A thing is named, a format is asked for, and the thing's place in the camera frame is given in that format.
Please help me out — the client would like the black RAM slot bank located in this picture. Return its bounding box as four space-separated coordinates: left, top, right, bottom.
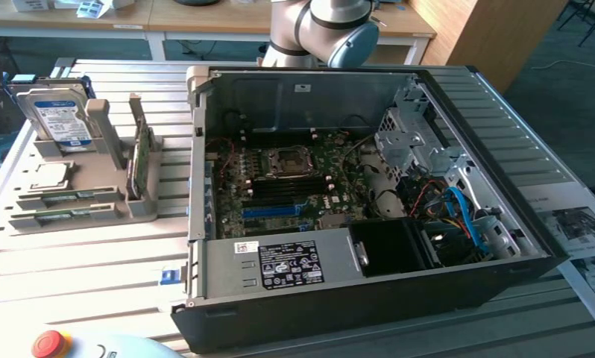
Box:
250 177 327 201

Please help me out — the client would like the green RAM stick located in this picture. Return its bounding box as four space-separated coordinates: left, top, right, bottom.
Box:
36 209 92 223
41 191 96 204

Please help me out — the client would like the green motherboard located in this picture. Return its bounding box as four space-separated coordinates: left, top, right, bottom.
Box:
202 128 413 239

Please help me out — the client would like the blue expansion slot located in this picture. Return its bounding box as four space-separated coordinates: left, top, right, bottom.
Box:
240 205 299 221

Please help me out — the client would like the grey power supply unit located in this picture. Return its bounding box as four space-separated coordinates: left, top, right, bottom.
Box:
197 229 365 301

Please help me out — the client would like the black fan shroud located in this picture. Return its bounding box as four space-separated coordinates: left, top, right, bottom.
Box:
347 218 436 277

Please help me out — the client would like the silver metal disk bay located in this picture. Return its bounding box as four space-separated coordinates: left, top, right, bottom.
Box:
373 80 472 180

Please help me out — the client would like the green graphics card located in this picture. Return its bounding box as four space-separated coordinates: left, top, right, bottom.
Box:
126 93 154 201

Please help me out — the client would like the black open PC case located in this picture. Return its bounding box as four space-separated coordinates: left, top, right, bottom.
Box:
169 65 572 354

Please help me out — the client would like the blue plastic clip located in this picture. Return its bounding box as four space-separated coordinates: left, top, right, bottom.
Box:
158 266 186 287

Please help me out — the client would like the grey plastic parts rack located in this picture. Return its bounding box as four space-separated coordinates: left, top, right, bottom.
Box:
6 92 165 236

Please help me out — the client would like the silver CPU chip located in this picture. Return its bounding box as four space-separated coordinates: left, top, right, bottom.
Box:
30 163 72 189

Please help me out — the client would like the hard disk with blue label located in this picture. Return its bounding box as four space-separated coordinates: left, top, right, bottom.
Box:
16 88 93 152

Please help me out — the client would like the wooden cabinet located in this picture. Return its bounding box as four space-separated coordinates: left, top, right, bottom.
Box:
411 0 565 90

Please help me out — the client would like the printed instruction sheet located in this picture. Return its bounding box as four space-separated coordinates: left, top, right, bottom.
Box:
519 180 595 331

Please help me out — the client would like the red emergency stop button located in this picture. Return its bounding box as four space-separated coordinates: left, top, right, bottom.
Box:
8 329 189 358

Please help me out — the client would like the CPU socket with metal frame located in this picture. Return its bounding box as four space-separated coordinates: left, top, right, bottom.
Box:
259 146 315 178

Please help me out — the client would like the red and black wire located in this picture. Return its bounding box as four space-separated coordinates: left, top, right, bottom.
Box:
407 180 451 219

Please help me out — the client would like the blue SATA wire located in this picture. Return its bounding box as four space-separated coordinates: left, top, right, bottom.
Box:
444 186 492 258

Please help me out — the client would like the wooden workbench with white frame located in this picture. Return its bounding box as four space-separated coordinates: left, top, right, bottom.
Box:
0 0 437 66

